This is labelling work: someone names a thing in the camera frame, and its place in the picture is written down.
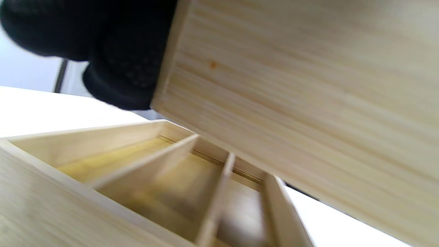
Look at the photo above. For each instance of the wooden utensil storage box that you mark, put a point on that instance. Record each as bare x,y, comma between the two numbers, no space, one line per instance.
34,206

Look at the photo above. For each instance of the light wooden box lid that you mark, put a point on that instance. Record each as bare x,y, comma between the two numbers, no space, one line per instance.
308,103

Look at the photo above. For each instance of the person's left hand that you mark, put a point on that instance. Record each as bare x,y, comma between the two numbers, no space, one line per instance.
103,34

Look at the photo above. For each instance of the dark metal post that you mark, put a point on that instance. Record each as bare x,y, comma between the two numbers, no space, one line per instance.
60,77

